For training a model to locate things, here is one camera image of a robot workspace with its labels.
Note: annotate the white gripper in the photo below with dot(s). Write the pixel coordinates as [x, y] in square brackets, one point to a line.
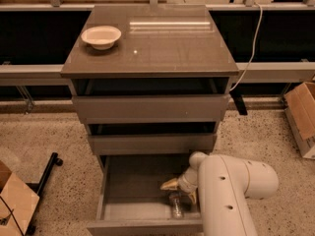
[184, 183]

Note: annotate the cardboard box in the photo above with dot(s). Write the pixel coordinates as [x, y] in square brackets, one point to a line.
[17, 205]
[300, 114]

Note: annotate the grey open bottom drawer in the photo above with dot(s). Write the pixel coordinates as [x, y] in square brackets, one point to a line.
[131, 201]

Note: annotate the cardboard box at left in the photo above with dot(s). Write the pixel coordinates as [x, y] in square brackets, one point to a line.
[17, 205]

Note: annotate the black bracket behind cabinet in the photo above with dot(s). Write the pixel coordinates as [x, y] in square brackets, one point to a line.
[238, 102]

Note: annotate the grey middle drawer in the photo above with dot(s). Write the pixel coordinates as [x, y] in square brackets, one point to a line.
[151, 144]

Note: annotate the grey drawer cabinet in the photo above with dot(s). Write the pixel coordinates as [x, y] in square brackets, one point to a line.
[166, 50]

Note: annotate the grey top drawer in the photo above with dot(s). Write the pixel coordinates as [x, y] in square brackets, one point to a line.
[150, 109]

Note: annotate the metal railing frame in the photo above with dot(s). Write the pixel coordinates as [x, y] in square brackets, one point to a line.
[271, 41]

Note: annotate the clear plastic water bottle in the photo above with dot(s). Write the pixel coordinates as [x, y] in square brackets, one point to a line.
[176, 208]

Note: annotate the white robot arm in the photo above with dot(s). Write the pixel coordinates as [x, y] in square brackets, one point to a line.
[221, 185]

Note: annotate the black wheeled stand leg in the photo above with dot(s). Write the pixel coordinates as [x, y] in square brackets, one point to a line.
[40, 186]

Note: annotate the white paper bowl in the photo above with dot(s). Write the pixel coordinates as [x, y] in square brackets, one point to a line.
[102, 37]

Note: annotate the cardboard box at right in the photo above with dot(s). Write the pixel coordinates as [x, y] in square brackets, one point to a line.
[300, 114]

